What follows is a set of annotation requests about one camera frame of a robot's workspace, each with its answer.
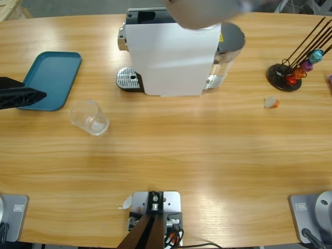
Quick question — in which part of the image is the white paper tag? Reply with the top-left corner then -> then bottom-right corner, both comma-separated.
118,196 -> 133,210

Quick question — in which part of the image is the purple coffee capsule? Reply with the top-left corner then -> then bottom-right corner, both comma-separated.
301,59 -> 315,72

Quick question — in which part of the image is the white capsule coffee machine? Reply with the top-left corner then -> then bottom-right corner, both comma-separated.
118,7 -> 223,98

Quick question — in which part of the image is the black capsule holder with rods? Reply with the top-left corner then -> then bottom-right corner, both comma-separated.
266,17 -> 332,92

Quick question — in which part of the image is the thin black cable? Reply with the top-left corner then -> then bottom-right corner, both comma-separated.
181,242 -> 224,249

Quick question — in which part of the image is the white mount block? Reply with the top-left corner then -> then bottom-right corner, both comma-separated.
128,191 -> 184,246

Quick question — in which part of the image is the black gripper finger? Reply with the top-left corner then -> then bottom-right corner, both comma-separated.
0,88 -> 48,110
0,77 -> 25,92

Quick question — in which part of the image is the teal coffee capsule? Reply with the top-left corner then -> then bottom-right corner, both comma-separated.
310,49 -> 324,64

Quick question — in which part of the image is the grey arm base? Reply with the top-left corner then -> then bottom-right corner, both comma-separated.
0,193 -> 30,242
289,191 -> 332,244

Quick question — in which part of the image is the black base cable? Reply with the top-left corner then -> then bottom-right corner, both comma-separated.
301,227 -> 326,249
0,222 -> 10,242

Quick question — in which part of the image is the gold orange coffee capsule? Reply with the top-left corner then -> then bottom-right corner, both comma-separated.
293,67 -> 308,80

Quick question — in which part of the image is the clear glass cup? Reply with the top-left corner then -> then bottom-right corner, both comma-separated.
69,99 -> 110,136

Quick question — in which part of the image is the teal plastic tray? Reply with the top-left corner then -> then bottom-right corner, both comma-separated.
16,51 -> 83,112

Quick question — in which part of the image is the metal drip tray grille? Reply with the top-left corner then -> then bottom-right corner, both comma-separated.
116,66 -> 145,93

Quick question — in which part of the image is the dark camera post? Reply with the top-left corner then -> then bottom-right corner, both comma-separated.
116,191 -> 167,249

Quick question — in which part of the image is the grey metal stool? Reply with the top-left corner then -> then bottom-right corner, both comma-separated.
273,0 -> 294,13

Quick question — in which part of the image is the orange white wire bundle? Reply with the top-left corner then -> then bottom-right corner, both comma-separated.
163,228 -> 185,247

